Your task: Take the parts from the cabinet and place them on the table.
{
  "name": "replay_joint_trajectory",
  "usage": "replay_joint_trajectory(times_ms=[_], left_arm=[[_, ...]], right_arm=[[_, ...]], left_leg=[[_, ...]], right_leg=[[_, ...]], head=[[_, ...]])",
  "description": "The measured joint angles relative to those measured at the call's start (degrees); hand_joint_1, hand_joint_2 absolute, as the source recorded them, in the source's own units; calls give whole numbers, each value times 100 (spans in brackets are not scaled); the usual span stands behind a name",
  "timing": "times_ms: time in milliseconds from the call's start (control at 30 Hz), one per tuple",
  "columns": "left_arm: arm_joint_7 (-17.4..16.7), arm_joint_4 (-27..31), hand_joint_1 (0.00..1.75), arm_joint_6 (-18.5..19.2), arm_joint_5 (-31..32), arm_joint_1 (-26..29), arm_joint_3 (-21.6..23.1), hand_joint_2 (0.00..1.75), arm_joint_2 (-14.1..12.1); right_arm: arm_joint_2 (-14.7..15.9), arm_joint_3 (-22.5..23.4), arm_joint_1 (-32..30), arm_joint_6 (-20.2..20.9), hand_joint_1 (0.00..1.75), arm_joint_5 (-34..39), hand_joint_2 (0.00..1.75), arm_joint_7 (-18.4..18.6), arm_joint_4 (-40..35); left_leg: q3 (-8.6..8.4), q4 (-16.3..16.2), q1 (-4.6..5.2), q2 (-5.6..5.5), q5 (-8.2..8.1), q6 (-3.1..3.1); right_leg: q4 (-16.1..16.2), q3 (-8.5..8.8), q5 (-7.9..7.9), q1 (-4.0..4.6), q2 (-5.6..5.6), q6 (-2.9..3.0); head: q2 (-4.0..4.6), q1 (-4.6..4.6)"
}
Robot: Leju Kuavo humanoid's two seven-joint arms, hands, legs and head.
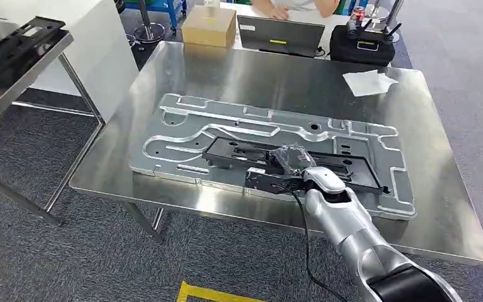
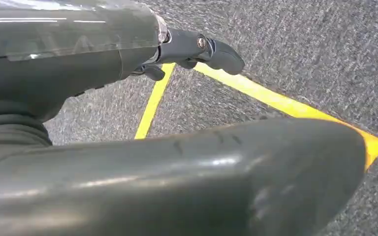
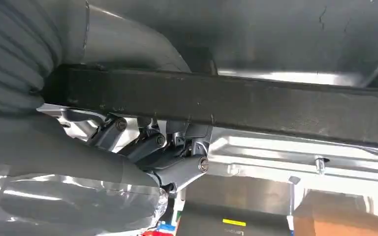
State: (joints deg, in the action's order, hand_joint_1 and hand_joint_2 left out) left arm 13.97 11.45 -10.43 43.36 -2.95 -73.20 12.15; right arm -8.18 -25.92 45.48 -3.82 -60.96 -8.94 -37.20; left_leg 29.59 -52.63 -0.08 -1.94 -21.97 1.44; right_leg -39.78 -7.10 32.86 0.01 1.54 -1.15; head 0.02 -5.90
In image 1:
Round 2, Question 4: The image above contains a black stanchion with round base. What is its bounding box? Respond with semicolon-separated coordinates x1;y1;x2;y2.
132;0;167;43

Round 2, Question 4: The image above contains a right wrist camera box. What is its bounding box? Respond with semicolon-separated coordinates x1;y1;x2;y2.
245;167;309;196

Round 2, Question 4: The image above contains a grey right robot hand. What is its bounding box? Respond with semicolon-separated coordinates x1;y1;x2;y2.
269;143;319;179

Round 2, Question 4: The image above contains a black case with antennas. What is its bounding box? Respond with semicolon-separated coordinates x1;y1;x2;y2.
329;18;403;68

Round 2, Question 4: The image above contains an aluminium fixture plate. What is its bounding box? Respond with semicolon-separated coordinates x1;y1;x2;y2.
130;92;418;221

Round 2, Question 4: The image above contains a yellow floor tape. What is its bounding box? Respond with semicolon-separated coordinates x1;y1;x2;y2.
176;281;268;302

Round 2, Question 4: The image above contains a stack of black frames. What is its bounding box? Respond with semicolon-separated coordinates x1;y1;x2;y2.
0;16;67;89

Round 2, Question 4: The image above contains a white paper sheet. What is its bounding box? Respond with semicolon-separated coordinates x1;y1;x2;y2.
342;69;400;98

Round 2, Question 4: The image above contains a red drink can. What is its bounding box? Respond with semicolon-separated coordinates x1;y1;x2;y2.
350;6;367;24

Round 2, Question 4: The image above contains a cardboard box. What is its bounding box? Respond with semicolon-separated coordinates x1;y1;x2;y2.
180;4;238;48

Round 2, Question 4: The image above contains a person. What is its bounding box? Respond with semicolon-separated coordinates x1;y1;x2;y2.
251;0;341;21

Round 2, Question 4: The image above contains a chrome stand post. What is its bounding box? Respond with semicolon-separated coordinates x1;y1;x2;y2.
366;0;406;43

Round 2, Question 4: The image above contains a steel work table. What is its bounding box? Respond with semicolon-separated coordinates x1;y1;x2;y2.
68;40;483;265

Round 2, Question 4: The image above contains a steel side table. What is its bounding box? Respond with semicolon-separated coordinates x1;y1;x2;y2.
0;16;106;228

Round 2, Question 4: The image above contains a blue metal shelf rack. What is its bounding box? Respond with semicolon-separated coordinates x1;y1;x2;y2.
124;0;189;33

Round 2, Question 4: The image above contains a black plastic plate frame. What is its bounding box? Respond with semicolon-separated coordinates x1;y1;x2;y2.
201;136;391;196

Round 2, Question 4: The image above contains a black camera cable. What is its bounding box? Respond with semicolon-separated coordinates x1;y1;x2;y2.
286;188;348;302

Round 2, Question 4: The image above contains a dark grey laptop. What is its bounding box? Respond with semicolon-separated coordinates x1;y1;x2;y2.
236;14;326;59

